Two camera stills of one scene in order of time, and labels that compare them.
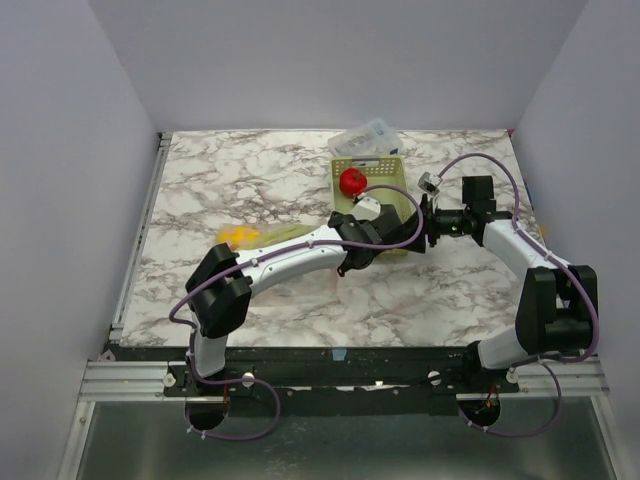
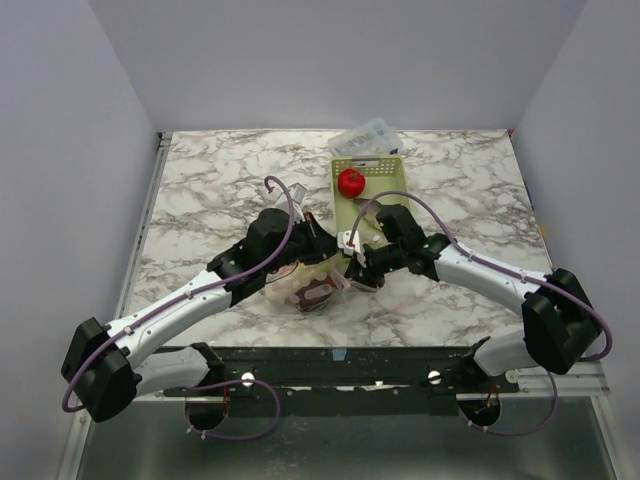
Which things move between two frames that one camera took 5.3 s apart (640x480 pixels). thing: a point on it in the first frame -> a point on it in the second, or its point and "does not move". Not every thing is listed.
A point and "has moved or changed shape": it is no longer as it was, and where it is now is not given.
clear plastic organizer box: [374, 138] does not move
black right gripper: [431, 220] -> [366, 259]
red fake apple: [353, 181] does not move
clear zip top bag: [323, 284] has moved or changed shape
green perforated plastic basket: [378, 170] does not move
